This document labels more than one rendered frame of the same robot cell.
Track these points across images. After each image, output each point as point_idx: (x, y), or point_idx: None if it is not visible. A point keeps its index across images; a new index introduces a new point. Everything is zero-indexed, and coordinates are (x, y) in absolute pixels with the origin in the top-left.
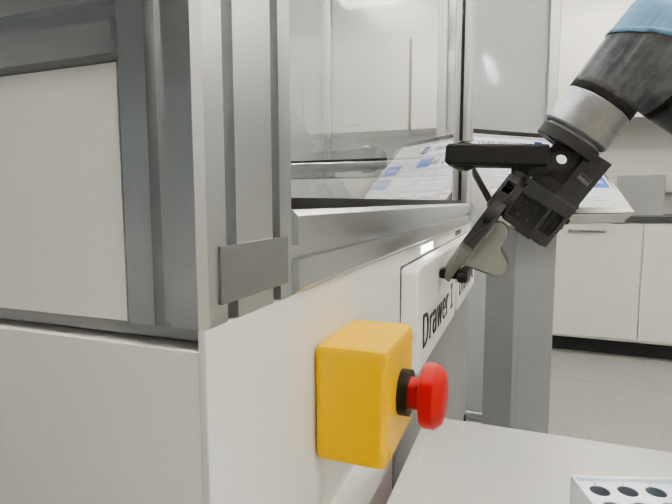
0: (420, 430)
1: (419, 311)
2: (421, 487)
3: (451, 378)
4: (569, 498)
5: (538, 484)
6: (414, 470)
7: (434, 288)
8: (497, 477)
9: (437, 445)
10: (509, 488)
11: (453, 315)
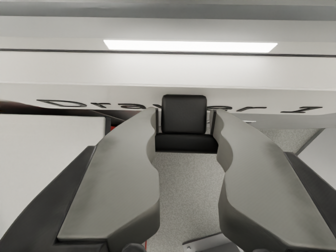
0: (76, 116)
1: (3, 96)
2: (1, 129)
3: (328, 115)
4: (15, 214)
5: (24, 197)
6: (18, 122)
7: (117, 97)
8: (25, 173)
9: (55, 132)
10: (15, 180)
11: (308, 114)
